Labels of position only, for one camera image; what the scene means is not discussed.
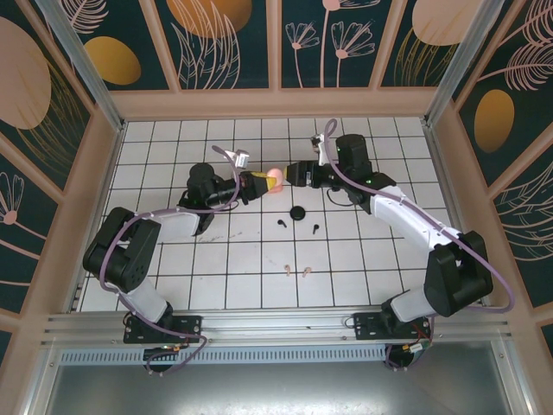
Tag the pale pink round charging case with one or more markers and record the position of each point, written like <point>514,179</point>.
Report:
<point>275,175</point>

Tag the black round charging case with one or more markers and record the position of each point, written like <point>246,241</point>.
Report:
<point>297,213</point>

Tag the pale pink earbud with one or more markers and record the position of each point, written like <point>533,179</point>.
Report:
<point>307,271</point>
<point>287,269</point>

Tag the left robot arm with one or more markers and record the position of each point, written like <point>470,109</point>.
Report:
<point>121,255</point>

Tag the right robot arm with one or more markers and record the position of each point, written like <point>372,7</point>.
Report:
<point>410,220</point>

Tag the black earbud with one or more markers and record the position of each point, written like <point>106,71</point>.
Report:
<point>281,223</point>
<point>315,227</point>

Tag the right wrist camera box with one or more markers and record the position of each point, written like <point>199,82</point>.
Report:
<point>322,151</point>

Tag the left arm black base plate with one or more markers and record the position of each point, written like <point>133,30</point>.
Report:
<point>186,324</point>

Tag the aluminium mounting rail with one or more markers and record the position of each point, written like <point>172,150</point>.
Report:
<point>276,324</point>

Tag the aluminium corner post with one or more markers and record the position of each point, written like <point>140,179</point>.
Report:
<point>466,56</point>
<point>82,65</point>

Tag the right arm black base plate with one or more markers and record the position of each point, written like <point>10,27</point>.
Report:
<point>367,326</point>

